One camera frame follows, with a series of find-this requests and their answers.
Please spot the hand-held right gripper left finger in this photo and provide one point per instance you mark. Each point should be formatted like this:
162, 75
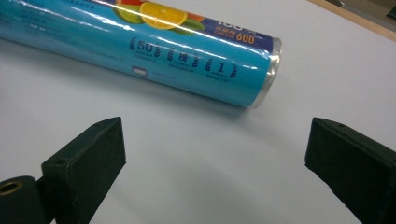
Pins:
87, 161

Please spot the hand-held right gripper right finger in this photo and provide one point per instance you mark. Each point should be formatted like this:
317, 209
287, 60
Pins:
351, 165

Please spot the blue plastic wrap roll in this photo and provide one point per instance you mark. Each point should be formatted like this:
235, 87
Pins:
149, 43

